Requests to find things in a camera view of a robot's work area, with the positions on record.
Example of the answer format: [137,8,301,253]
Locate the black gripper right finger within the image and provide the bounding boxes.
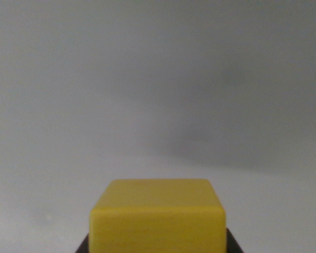
[225,227,244,253]

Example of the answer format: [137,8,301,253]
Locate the grey plastic bin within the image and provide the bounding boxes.
[0,0,316,253]

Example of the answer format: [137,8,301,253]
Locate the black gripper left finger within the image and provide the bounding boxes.
[75,233,91,253]

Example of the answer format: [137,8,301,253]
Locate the yellow wooden cube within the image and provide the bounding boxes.
[89,178,227,253]

